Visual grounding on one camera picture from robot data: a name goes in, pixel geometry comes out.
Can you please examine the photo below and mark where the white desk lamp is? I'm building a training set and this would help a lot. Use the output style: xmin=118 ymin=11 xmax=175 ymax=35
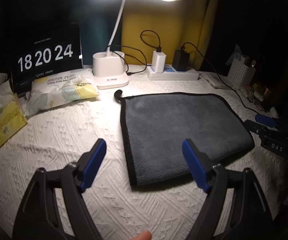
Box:
xmin=83 ymin=0 xmax=183 ymax=90

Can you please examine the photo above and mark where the black power adapter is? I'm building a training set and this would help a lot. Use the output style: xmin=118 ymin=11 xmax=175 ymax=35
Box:
xmin=172 ymin=46 xmax=190 ymax=72

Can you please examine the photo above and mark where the yellow curtain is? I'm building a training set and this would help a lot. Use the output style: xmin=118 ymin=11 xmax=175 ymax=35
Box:
xmin=121 ymin=0 xmax=219 ymax=69

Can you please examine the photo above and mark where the white charger plug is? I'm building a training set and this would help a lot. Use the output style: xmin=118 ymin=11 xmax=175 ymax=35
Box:
xmin=151 ymin=47 xmax=166 ymax=74

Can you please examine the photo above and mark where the grey purple microfibre towel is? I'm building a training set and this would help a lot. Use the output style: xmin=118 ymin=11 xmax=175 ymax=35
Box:
xmin=114 ymin=90 xmax=255 ymax=187

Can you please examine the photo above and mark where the white perforated basket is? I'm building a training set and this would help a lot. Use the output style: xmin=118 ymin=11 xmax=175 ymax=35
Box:
xmin=227 ymin=59 xmax=256 ymax=87

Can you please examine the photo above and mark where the tablet showing clock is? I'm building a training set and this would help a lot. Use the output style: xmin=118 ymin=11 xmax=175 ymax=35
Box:
xmin=10 ymin=23 xmax=83 ymax=94

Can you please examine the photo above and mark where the black charger cable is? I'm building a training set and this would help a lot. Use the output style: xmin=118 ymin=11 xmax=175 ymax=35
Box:
xmin=140 ymin=29 xmax=162 ymax=52

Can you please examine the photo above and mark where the black adapter cable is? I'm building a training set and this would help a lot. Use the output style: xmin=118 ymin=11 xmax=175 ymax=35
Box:
xmin=182 ymin=42 xmax=263 ymax=116

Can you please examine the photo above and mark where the black lamp cable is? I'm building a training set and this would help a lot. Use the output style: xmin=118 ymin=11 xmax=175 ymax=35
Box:
xmin=104 ymin=44 xmax=148 ymax=75

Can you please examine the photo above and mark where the white power strip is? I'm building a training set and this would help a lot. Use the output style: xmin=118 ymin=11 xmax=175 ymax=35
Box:
xmin=146 ymin=65 xmax=199 ymax=81

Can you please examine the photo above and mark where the wet wipes pack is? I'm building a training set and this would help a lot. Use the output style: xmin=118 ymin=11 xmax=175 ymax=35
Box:
xmin=25 ymin=68 xmax=98 ymax=116

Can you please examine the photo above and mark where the fingertip at bottom edge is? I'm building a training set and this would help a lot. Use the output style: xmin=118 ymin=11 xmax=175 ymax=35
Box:
xmin=130 ymin=230 xmax=152 ymax=240

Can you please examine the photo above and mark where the yellow tissue pack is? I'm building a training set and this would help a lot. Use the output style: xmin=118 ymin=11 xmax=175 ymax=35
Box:
xmin=0 ymin=81 xmax=28 ymax=148

